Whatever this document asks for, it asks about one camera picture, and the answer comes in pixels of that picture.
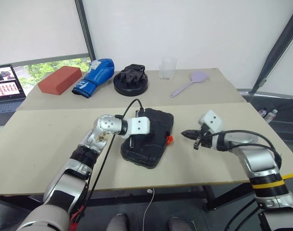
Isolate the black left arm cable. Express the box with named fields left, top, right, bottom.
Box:
left=83, top=98, right=145, bottom=214

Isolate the white roller blind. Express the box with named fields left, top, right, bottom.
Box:
left=0, top=0, right=91, bottom=67

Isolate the red cord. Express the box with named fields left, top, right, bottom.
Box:
left=68, top=205, right=85, bottom=231

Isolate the open laptop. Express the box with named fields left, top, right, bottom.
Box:
left=0, top=64, right=27, bottom=127

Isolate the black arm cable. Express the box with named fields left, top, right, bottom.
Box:
left=83, top=98, right=145, bottom=214
left=197, top=129, right=282, bottom=169

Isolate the dark diagonal metal beam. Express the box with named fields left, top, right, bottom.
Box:
left=251, top=9, right=293, bottom=95

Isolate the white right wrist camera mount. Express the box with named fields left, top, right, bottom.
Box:
left=197, top=109, right=225, bottom=152

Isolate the red brick block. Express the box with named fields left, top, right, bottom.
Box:
left=38, top=65, right=83, bottom=96

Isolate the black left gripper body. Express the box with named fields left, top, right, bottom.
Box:
left=128, top=132, right=157, bottom=150

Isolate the yellow strap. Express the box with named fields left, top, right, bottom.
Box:
left=280, top=170, right=293, bottom=181

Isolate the black round disc base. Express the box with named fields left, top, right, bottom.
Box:
left=113, top=71, right=149, bottom=98

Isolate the black window frame post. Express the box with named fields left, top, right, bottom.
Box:
left=74, top=0, right=97, bottom=63

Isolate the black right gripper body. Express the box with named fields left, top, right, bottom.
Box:
left=193, top=123, right=219, bottom=151

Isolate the thin white cable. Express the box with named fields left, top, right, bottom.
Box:
left=142, top=188, right=156, bottom=231

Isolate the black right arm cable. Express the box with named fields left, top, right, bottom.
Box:
left=197, top=129, right=282, bottom=169

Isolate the clear plastic cup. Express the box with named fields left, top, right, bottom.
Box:
left=158, top=56, right=178, bottom=81

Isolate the black plastic tool case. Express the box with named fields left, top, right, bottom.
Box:
left=120, top=107, right=174, bottom=169

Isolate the black fabric glove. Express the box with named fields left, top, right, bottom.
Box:
left=118, top=63, right=148, bottom=85

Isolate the purple plastic spatula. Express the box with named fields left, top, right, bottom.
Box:
left=170, top=70, right=209, bottom=98

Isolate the clear plastic bottle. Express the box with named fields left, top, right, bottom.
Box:
left=264, top=109, right=279, bottom=121

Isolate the black table frame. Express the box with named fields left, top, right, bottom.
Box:
left=0, top=181, right=254, bottom=213

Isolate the blue boxing glove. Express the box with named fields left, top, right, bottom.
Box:
left=71, top=58, right=115, bottom=99

